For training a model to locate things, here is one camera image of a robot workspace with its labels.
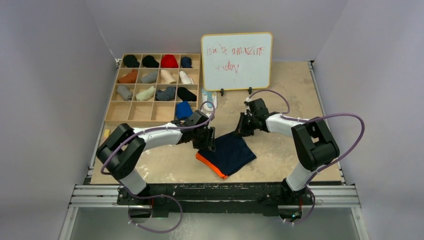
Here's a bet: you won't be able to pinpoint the beige rolled garment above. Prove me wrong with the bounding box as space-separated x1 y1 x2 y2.
160 69 177 84

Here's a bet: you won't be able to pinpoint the grey underwear cream waistband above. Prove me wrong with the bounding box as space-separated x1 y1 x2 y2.
116 85 133 101

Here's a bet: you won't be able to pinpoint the navy striped rolled garment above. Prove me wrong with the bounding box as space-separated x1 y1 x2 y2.
155 86 177 102

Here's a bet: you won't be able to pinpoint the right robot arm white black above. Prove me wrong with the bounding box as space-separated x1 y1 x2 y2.
233 98 340 204

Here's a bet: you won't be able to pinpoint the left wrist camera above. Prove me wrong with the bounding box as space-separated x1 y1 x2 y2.
203 110 216 123

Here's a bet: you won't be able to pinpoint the blue rolled garment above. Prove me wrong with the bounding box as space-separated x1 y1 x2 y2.
175 101 193 120

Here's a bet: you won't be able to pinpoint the rust orange rolled garment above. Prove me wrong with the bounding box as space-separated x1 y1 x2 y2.
117 69 138 84

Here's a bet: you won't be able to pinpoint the wooden compartment organizer tray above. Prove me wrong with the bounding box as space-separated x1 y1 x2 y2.
104 53 202 127

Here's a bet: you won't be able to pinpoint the black rolled garment third row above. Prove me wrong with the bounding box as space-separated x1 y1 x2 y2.
176 87 197 102

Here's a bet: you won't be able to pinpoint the black rolled garment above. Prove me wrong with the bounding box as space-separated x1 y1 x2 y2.
141 55 160 68
122 54 140 68

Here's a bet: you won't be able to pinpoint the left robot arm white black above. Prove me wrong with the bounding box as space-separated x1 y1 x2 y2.
96 110 215 205

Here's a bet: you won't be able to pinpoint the black rolled garment far left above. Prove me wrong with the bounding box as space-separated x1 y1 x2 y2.
122 54 140 68

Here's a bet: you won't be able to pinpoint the aluminium frame rail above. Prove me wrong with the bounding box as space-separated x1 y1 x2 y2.
59 184 369 240

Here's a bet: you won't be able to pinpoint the grey rolled garment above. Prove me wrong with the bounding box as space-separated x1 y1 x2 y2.
140 70 158 84

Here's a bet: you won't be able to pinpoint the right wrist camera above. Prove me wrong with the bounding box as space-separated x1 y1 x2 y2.
244 97 252 109

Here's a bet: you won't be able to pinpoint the white blue whiteboard eraser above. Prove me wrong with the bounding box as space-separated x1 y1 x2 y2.
201 88 217 112

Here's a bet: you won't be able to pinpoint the navy orange boxer briefs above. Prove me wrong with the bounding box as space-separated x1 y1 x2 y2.
195 133 257 180

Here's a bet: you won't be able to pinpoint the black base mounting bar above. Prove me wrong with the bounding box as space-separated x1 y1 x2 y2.
117 182 314 218

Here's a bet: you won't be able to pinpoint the red rolled garment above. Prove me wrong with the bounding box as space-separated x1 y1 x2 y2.
160 54 179 68

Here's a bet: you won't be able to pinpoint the white rolled garment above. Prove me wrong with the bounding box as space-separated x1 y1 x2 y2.
179 70 194 85

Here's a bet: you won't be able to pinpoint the whiteboard with red writing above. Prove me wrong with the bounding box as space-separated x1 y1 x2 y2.
201 32 273 92

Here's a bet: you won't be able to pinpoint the yellow pink marker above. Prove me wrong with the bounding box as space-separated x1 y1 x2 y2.
102 129 110 139

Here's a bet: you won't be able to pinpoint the navy rolled garment top row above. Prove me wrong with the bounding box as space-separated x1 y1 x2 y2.
180 56 193 69

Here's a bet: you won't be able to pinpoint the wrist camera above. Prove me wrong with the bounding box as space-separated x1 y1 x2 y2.
244 97 252 109
203 110 216 123

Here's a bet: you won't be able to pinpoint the light green rolled garment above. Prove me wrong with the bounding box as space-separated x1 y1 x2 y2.
135 86 156 101

